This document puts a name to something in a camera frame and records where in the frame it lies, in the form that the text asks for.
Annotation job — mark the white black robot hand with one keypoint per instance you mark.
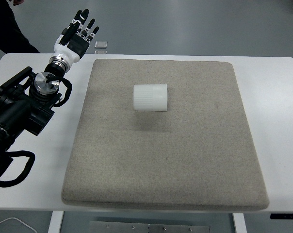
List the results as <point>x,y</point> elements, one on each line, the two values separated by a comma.
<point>69,52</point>

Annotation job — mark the white ribbed cup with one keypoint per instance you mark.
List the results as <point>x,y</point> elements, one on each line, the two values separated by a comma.
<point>150,97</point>

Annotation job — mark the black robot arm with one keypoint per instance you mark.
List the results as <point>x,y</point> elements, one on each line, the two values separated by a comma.
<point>27,99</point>

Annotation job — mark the upper silver floor plate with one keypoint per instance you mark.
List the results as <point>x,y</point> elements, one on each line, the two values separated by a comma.
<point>101,44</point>

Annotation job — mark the silver floor plate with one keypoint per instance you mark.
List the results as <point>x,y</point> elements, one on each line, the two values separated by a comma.
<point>101,52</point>
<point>101,44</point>

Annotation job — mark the lower silver floor plate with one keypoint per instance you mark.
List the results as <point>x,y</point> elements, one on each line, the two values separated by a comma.
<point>101,52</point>

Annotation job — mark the person in dark clothes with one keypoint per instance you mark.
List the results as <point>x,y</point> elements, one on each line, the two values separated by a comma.
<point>12,39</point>

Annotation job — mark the beige fabric mat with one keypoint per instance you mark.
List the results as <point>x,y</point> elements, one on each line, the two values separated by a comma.
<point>197,155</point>

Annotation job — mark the white table leg left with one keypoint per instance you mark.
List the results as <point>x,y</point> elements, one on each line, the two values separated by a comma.
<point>56,222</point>

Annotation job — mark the white table leg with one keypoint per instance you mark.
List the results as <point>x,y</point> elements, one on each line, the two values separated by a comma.
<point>239,223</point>
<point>56,222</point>

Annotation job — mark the white table leg right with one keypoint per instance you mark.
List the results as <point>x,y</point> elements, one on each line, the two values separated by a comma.
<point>239,223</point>

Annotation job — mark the black table control panel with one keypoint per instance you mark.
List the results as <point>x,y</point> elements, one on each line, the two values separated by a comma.
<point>281,216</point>

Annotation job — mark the grey metal base plate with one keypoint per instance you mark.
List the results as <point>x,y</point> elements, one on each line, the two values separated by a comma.
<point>122,227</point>

